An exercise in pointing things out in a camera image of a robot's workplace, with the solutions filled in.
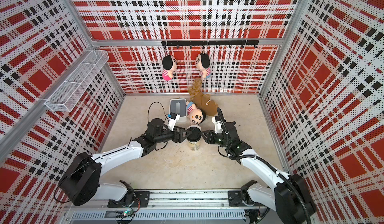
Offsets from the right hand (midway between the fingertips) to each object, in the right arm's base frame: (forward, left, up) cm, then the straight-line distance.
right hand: (205, 134), depth 81 cm
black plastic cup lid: (-2, +5, +2) cm, 6 cm away
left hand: (+2, +9, 0) cm, 9 cm away
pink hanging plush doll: (+42, +23, +16) cm, 50 cm away
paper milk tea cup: (-4, +6, -7) cm, 10 cm away
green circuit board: (-35, +37, -14) cm, 53 cm away
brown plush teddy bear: (+28, +1, -4) cm, 29 cm away
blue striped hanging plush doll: (+39, +1, +19) cm, 44 cm away
